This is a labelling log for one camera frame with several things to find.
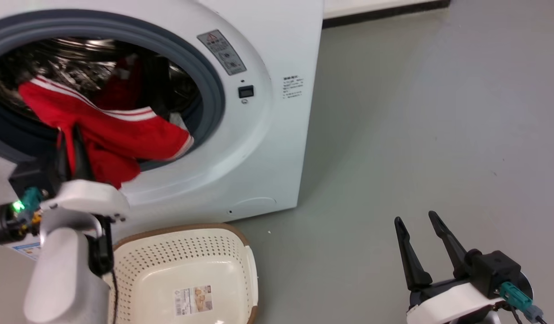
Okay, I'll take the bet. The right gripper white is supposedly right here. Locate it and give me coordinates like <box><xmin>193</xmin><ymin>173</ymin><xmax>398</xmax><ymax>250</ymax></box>
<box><xmin>394</xmin><ymin>210</ymin><xmax>507</xmax><ymax>324</ymax></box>

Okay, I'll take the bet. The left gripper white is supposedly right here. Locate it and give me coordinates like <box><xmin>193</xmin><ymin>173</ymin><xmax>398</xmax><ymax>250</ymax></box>
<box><xmin>40</xmin><ymin>125</ymin><xmax>131</xmax><ymax>222</ymax></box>

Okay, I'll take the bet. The red garment with white stripes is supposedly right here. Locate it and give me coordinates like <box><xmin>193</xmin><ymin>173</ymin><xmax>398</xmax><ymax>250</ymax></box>
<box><xmin>18</xmin><ymin>55</ymin><xmax>195</xmax><ymax>190</ymax></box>

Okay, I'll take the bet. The cream perforated laundry basket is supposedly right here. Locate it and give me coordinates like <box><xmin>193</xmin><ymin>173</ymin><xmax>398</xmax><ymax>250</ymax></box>
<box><xmin>103</xmin><ymin>223</ymin><xmax>260</xmax><ymax>324</ymax></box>

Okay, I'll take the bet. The grey washing machine door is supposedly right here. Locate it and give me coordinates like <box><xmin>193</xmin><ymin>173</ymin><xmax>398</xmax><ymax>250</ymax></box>
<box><xmin>0</xmin><ymin>151</ymin><xmax>45</xmax><ymax>324</ymax></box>

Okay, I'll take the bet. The white front-load washing machine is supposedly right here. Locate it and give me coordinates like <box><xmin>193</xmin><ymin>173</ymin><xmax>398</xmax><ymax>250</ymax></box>
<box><xmin>0</xmin><ymin>0</ymin><xmax>324</xmax><ymax>252</ymax></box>

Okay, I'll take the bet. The stainless steel washer drum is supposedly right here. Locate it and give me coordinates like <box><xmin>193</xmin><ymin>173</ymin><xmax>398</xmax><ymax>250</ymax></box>
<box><xmin>0</xmin><ymin>38</ymin><xmax>202</xmax><ymax>129</ymax></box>

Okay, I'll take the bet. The blue white door sticker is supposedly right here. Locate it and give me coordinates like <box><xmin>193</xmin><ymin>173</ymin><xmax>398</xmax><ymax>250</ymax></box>
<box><xmin>11</xmin><ymin>242</ymin><xmax>41</xmax><ymax>261</ymax></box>

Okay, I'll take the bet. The grey rubber door gasket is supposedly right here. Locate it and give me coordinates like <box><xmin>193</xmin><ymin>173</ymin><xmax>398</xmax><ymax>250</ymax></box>
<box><xmin>0</xmin><ymin>9</ymin><xmax>226</xmax><ymax>172</ymax></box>

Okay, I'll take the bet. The round white filter cover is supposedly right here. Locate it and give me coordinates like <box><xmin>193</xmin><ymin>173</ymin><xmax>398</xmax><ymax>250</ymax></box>
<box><xmin>231</xmin><ymin>197</ymin><xmax>277</xmax><ymax>218</ymax></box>

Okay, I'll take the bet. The grey warning sticker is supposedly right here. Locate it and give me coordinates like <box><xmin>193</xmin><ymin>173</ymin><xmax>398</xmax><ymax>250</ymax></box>
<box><xmin>197</xmin><ymin>30</ymin><xmax>248</xmax><ymax>76</ymax></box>

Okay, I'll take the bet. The paper product label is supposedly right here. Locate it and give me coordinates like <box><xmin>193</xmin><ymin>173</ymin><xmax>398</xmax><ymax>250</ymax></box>
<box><xmin>174</xmin><ymin>285</ymin><xmax>214</xmax><ymax>317</ymax></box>

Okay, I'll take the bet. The small printed text label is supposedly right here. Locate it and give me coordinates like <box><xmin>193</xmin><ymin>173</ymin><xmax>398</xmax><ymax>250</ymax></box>
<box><xmin>282</xmin><ymin>76</ymin><xmax>305</xmax><ymax>99</ymax></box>

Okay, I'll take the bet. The black baseboard strip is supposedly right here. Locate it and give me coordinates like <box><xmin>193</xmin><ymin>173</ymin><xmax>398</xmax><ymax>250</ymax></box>
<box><xmin>322</xmin><ymin>0</ymin><xmax>451</xmax><ymax>29</ymax></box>

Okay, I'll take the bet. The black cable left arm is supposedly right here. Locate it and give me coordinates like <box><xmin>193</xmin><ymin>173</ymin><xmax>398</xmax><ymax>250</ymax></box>
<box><xmin>107</xmin><ymin>265</ymin><xmax>120</xmax><ymax>324</ymax></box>

